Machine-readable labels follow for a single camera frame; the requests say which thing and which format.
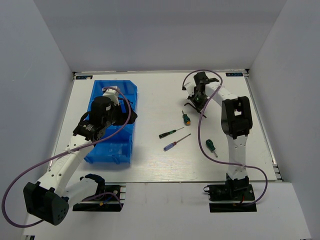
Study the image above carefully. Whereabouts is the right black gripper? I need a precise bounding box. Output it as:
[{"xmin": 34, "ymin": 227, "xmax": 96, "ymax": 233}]
[{"xmin": 188, "ymin": 90, "xmax": 210, "ymax": 112}]

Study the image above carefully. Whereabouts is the brown hex key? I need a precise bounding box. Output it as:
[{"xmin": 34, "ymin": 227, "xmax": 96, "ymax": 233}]
[{"xmin": 183, "ymin": 101, "xmax": 205, "ymax": 114}]

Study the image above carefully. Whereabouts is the black green precision screwdriver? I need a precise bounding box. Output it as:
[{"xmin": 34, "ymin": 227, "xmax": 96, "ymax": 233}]
[{"xmin": 158, "ymin": 127, "xmax": 184, "ymax": 139}]

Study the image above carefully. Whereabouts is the blue red screwdriver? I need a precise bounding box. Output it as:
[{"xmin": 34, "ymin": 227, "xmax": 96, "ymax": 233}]
[{"xmin": 163, "ymin": 133, "xmax": 191, "ymax": 152}]

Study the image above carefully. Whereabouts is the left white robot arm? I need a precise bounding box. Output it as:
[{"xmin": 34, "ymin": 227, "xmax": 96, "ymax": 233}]
[{"xmin": 23, "ymin": 96, "xmax": 138, "ymax": 226}]

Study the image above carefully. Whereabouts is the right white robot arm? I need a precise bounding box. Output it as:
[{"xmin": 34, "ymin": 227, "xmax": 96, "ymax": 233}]
[{"xmin": 182, "ymin": 70, "xmax": 253, "ymax": 200}]

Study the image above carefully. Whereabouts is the green orange stubby screwdriver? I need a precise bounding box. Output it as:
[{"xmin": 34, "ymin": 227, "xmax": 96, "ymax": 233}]
[{"xmin": 181, "ymin": 110, "xmax": 191, "ymax": 126}]

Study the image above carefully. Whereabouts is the blue plastic bin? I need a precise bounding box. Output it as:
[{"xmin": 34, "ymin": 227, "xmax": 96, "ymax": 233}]
[{"xmin": 84, "ymin": 79, "xmax": 138, "ymax": 165}]

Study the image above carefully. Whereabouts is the right blue corner label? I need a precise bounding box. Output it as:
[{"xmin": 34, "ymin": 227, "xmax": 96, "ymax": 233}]
[{"xmin": 225, "ymin": 72, "xmax": 244, "ymax": 77}]

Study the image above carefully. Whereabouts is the blue corner label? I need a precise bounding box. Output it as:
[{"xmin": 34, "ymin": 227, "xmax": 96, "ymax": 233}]
[
  {"xmin": 75, "ymin": 75, "xmax": 93, "ymax": 80},
  {"xmin": 225, "ymin": 72, "xmax": 244, "ymax": 77}
]

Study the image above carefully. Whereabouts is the dark green stubby screwdriver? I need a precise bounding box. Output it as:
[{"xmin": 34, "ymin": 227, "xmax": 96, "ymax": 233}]
[{"xmin": 205, "ymin": 139, "xmax": 218, "ymax": 158}]

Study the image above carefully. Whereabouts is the left blue corner label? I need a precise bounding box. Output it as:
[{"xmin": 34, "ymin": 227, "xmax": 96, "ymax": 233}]
[{"xmin": 75, "ymin": 75, "xmax": 93, "ymax": 80}]

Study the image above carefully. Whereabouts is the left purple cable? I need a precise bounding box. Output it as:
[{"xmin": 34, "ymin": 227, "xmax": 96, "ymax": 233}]
[{"xmin": 2, "ymin": 86, "xmax": 133, "ymax": 228}]

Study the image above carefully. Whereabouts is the purple cable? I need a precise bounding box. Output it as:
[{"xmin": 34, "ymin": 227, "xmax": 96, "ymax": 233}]
[
  {"xmin": 181, "ymin": 69, "xmax": 270, "ymax": 207},
  {"xmin": 2, "ymin": 86, "xmax": 133, "ymax": 228}
]

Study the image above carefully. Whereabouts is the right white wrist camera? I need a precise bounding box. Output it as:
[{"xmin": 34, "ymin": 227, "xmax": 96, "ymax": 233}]
[{"xmin": 182, "ymin": 82, "xmax": 196, "ymax": 97}]

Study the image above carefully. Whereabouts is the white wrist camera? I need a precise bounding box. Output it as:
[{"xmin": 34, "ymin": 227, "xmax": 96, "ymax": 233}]
[
  {"xmin": 182, "ymin": 82, "xmax": 196, "ymax": 97},
  {"xmin": 102, "ymin": 86, "xmax": 120, "ymax": 106}
]

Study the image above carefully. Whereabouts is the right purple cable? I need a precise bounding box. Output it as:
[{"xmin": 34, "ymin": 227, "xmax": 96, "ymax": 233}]
[{"xmin": 181, "ymin": 69, "xmax": 270, "ymax": 207}]

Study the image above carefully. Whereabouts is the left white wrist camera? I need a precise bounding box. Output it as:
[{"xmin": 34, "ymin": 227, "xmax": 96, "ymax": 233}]
[{"xmin": 102, "ymin": 86, "xmax": 120, "ymax": 106}]

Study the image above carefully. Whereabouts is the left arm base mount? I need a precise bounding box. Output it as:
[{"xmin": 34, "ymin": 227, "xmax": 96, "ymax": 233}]
[{"xmin": 72, "ymin": 184, "xmax": 126, "ymax": 213}]

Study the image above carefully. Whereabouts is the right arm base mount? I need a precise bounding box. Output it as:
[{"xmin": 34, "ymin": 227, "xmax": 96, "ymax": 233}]
[{"xmin": 203, "ymin": 177, "xmax": 257, "ymax": 213}]

